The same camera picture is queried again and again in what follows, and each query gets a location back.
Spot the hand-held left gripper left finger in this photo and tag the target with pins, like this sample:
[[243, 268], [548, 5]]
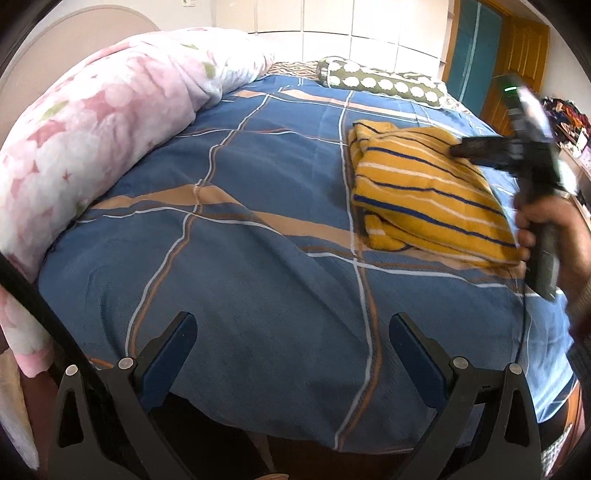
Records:
[[162, 369]]

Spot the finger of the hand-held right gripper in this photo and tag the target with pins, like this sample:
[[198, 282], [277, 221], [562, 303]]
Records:
[[485, 150]]

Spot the brown patterned mattress cover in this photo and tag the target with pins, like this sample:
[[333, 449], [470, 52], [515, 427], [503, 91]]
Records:
[[295, 69]]

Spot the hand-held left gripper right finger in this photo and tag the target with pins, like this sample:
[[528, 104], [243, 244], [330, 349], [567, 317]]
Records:
[[422, 367]]

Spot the pink floral quilt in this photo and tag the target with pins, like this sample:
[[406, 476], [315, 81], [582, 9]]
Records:
[[101, 120]]

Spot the white cluttered shelf unit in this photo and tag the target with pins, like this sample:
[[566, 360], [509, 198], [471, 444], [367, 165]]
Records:
[[572, 134]]

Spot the green spotted bolster pillow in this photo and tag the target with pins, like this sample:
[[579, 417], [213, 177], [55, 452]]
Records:
[[383, 83]]

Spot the person's right hand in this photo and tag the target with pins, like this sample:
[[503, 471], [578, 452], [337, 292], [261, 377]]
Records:
[[572, 240]]

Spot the beige curved headboard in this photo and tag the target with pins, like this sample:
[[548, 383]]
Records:
[[83, 37]]

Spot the brown wooden door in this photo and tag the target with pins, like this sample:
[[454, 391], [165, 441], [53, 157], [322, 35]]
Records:
[[517, 74]]

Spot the white glossy wardrobe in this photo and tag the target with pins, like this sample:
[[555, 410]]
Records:
[[369, 27]]

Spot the yellow striped sweater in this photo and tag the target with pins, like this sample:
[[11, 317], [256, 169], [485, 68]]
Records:
[[425, 194]]

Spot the blue plaid bed sheet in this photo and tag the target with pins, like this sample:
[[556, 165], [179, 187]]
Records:
[[258, 249]]

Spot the teal glass door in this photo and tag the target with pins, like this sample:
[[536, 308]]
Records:
[[471, 55]]

